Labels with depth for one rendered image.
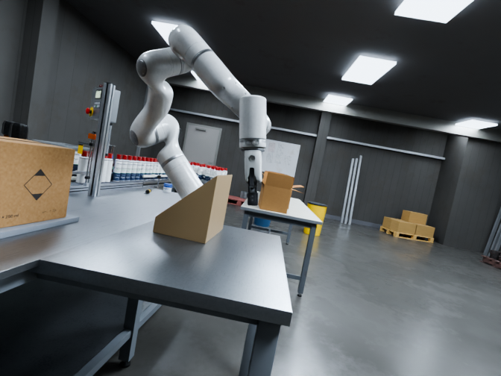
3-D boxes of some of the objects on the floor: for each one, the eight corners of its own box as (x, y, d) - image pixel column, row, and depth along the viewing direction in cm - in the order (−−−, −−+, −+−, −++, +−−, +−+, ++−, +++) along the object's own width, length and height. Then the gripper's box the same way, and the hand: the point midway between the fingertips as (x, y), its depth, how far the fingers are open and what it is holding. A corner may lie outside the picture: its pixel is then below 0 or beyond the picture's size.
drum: (320, 233, 662) (326, 204, 657) (322, 237, 620) (329, 206, 615) (300, 230, 666) (306, 200, 661) (302, 233, 624) (309, 202, 619)
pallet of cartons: (419, 236, 919) (424, 213, 914) (437, 245, 821) (443, 218, 815) (376, 228, 925) (382, 205, 920) (389, 236, 827) (395, 210, 822)
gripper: (242, 148, 102) (242, 203, 103) (238, 144, 87) (238, 207, 88) (265, 148, 102) (265, 203, 102) (264, 144, 87) (264, 207, 87)
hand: (253, 198), depth 95 cm, fingers closed
